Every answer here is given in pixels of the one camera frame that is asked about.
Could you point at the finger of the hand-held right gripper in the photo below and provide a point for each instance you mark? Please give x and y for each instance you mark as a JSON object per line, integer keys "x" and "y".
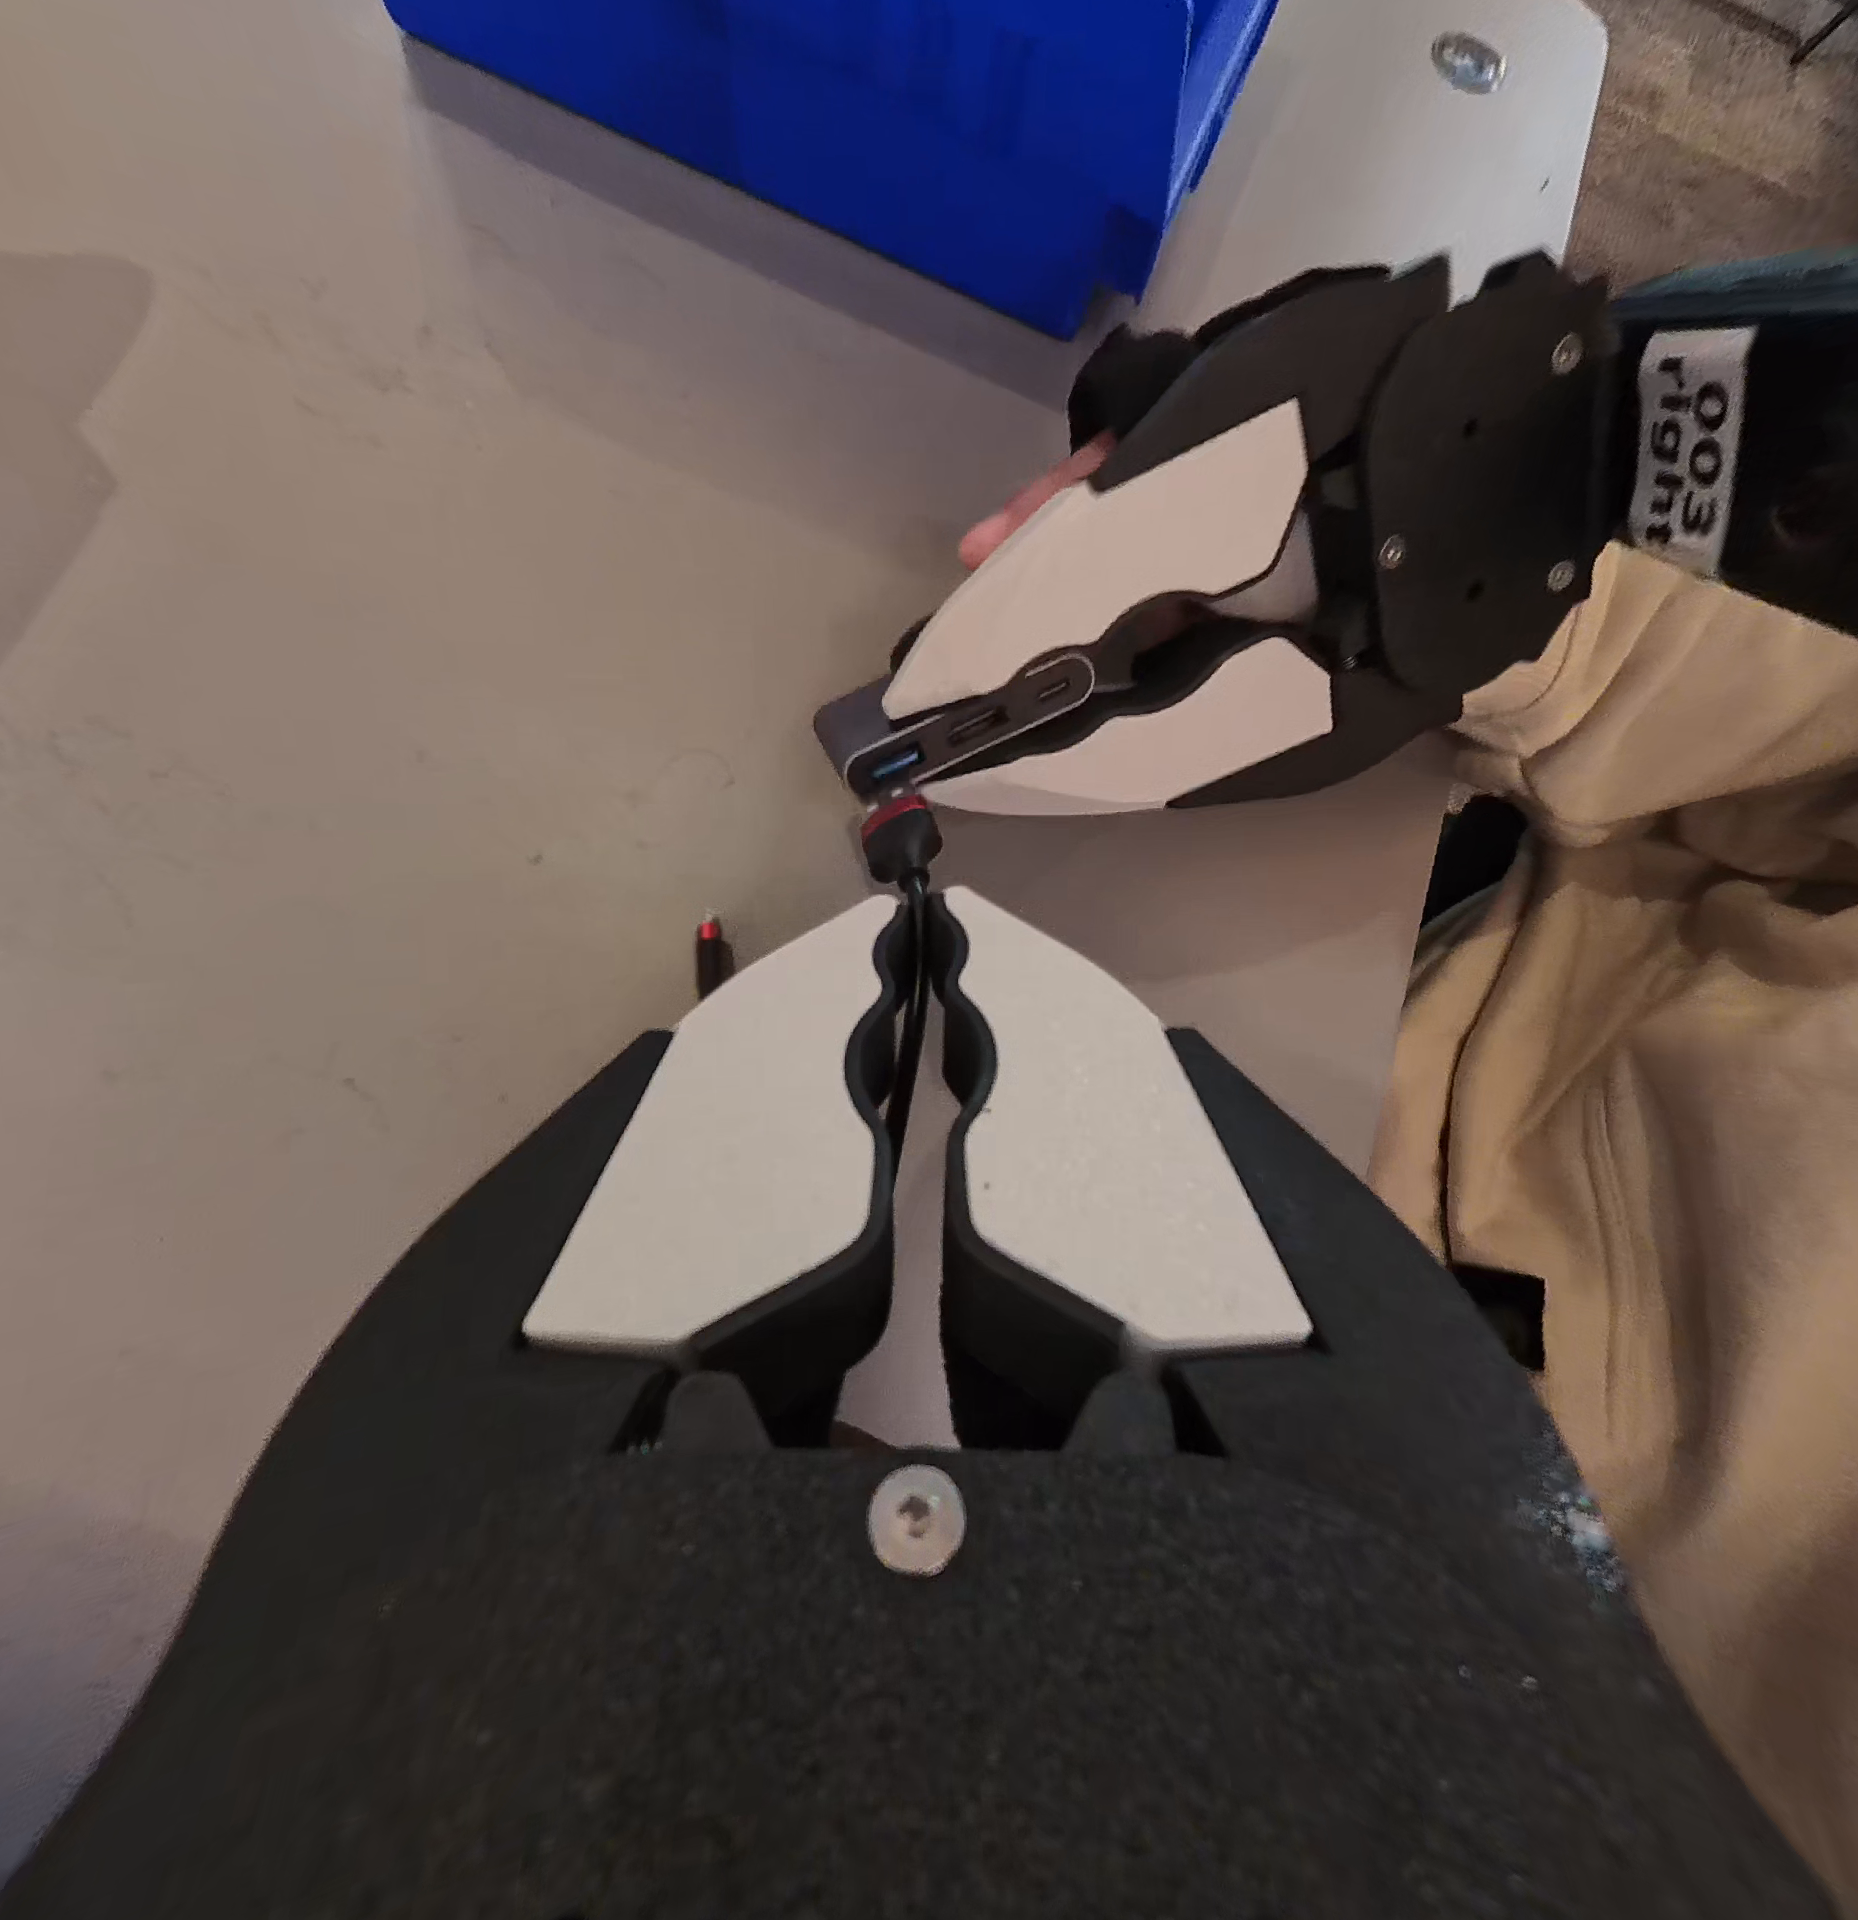
{"x": 1170, "y": 744}
{"x": 1139, "y": 555}

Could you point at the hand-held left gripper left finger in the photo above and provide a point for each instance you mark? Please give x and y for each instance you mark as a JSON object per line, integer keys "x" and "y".
{"x": 690, "y": 1186}

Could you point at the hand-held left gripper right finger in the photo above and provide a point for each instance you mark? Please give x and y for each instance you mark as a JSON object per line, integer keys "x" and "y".
{"x": 1125, "y": 1200}

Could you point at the small grey usb hub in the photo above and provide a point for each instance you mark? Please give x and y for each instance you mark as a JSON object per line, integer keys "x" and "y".
{"x": 868, "y": 719}

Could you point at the blue plastic bin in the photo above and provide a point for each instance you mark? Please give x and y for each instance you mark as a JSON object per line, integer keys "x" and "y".
{"x": 868, "y": 120}

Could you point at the round table fitting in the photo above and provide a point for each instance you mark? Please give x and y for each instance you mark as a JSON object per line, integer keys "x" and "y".
{"x": 1465, "y": 62}

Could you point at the person's right forearm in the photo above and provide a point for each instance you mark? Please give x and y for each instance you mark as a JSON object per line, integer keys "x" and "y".
{"x": 1694, "y": 719}

